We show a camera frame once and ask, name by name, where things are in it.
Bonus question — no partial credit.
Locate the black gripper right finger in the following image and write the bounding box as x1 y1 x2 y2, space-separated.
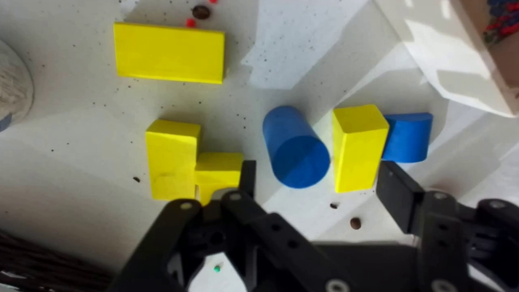
376 163 425 234

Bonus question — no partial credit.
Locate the yellow block stack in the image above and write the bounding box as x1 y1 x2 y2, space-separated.
144 121 244 205

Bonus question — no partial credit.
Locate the blue half-round block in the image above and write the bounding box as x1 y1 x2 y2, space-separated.
382 113 433 163

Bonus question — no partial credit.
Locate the small wooden box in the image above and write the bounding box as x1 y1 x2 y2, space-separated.
374 0 519 119

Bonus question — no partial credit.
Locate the yellow upright block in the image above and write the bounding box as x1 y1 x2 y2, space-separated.
332 104 389 194

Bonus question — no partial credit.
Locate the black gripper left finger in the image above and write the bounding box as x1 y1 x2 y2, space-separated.
238 161 256 199

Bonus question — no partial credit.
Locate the blue cylinder block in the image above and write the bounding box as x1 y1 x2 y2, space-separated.
262 106 330 189

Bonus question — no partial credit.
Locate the yellow rectangular block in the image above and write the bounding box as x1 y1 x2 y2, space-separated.
113 23 225 85

